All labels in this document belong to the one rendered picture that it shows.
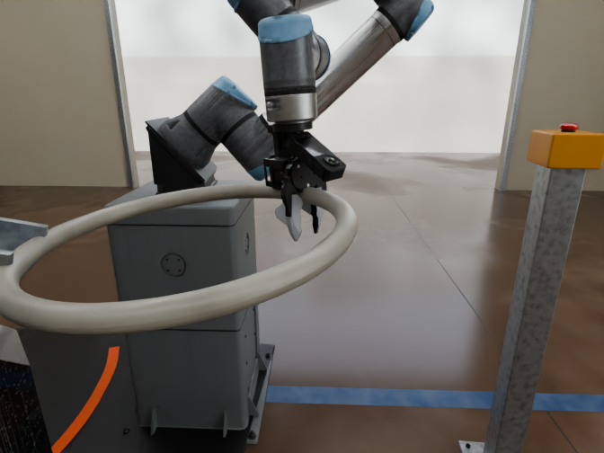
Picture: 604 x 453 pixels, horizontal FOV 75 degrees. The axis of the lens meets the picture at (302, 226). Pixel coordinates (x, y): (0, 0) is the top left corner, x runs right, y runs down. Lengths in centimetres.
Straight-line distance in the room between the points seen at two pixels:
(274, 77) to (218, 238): 66
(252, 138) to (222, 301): 92
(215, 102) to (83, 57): 466
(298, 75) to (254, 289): 40
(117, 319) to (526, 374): 116
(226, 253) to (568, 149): 94
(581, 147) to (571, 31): 483
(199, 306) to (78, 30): 562
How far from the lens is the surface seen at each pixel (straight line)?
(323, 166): 63
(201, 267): 128
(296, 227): 72
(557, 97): 587
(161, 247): 130
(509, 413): 143
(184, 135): 131
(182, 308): 38
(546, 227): 116
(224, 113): 128
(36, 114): 627
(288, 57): 68
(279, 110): 68
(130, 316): 39
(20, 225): 71
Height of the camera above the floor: 116
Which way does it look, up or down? 18 degrees down
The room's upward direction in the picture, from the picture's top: straight up
